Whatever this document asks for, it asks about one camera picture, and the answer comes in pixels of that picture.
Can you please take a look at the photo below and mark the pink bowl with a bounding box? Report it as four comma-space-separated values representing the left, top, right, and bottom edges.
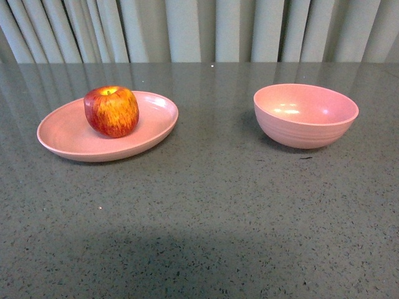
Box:
254, 83, 359, 149

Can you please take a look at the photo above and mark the red yellow apple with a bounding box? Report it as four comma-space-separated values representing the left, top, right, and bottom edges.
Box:
84, 85, 140, 138

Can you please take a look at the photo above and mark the pink plate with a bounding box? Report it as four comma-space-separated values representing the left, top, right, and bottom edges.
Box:
37, 91, 179, 162

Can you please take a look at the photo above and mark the white pleated curtain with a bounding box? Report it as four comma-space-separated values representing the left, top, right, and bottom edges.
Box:
1, 1, 398, 64

